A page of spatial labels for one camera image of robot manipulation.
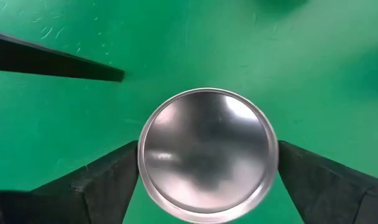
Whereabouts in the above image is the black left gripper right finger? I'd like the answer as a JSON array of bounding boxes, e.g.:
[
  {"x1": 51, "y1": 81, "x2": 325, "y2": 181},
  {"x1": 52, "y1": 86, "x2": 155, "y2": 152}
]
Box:
[{"x1": 278, "y1": 140, "x2": 378, "y2": 224}]

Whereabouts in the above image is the green table mat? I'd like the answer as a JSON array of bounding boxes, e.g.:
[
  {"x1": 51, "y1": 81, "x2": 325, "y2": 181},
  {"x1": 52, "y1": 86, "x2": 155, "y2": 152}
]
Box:
[{"x1": 0, "y1": 0, "x2": 378, "y2": 224}]

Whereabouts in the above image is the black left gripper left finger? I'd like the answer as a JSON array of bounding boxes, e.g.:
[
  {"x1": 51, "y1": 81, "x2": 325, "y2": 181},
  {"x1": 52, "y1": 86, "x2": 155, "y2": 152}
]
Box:
[{"x1": 0, "y1": 140, "x2": 140, "y2": 224}]

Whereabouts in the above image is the silver tin can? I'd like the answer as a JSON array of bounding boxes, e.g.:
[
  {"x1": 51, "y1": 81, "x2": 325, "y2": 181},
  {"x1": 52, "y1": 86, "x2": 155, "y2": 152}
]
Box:
[{"x1": 137, "y1": 87, "x2": 280, "y2": 224}]

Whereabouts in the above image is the wooden tray board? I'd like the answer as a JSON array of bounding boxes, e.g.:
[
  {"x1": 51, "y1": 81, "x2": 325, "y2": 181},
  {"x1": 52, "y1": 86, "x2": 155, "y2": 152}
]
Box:
[{"x1": 0, "y1": 30, "x2": 126, "y2": 83}]

